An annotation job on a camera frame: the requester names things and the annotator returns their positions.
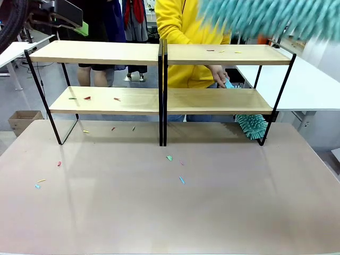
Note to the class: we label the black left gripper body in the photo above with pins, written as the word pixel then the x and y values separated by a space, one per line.
pixel 69 12

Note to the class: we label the teal chenille duster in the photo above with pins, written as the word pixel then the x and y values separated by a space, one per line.
pixel 265 18
pixel 252 126

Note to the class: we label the person's left hand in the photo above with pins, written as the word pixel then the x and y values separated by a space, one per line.
pixel 220 75

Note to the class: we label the black stand pole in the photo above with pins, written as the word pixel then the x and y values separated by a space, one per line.
pixel 28 35

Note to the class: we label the person in black shorts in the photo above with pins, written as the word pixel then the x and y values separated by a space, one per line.
pixel 95 75

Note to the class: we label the person in blue coat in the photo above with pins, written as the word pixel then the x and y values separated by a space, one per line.
pixel 136 24

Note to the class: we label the white side table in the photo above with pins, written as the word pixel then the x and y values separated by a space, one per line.
pixel 16 51
pixel 305 85

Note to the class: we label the person in yellow hoodie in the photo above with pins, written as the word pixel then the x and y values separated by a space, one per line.
pixel 180 24

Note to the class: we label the cardboard box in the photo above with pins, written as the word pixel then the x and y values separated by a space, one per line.
pixel 25 122

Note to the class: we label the orange background object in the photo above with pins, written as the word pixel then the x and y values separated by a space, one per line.
pixel 263 39

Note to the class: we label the black tripod stand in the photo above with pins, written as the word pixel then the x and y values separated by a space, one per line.
pixel 275 43

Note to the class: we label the wooden shelf unit black frame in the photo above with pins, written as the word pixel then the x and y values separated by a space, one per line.
pixel 225 55
pixel 101 53

